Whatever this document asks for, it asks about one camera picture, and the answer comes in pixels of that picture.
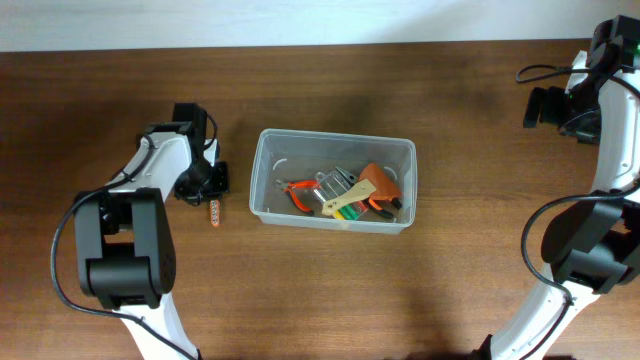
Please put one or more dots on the clear screwdriver set case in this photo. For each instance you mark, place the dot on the clear screwdriver set case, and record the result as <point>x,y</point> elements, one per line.
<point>332,185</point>

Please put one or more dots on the clear plastic container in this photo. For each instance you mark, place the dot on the clear plastic container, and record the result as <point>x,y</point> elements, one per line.
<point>296,155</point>

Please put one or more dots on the orange black long-nose pliers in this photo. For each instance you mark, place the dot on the orange black long-nose pliers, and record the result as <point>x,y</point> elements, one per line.
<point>386,189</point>

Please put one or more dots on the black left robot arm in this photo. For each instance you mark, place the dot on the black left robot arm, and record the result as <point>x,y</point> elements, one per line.
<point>126,257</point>

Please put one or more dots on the orange socket bit holder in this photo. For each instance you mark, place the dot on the orange socket bit holder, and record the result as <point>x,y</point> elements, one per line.
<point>215,212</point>

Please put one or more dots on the orange scraper wooden handle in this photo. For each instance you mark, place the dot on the orange scraper wooden handle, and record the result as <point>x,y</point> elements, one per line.
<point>347,195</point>

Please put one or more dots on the red small cutting pliers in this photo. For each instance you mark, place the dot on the red small cutting pliers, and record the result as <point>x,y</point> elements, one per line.
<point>291,188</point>

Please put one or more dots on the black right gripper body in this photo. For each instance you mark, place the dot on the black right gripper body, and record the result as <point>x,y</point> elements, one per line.
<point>577,112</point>

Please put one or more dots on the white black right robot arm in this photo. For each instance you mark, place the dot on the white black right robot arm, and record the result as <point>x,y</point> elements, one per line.
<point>580,247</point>

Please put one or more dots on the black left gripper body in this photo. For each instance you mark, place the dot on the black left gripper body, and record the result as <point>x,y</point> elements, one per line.
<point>205,182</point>

